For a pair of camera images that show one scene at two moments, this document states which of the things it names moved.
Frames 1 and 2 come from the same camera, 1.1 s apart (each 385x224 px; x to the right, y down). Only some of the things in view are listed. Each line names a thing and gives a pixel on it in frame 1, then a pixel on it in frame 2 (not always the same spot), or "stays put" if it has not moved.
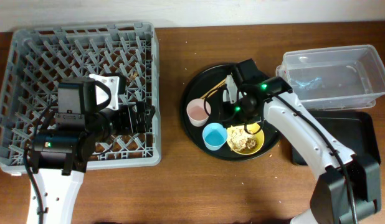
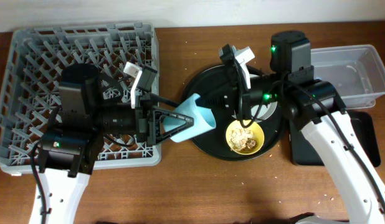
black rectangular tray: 352,129 stays put
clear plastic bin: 336,78 stays put
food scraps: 239,140 stays put
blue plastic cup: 214,135 → 204,119
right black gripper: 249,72 → 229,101
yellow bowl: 241,142 stays put
